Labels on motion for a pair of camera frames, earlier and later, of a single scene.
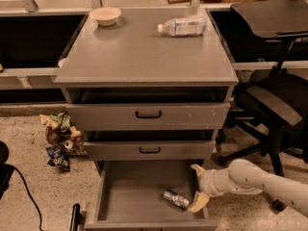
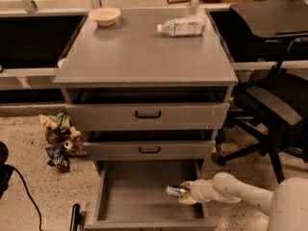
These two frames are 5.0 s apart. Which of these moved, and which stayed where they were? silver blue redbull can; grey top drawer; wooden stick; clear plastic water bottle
Moved: silver blue redbull can
Stayed: clear plastic water bottle; grey top drawer; wooden stick
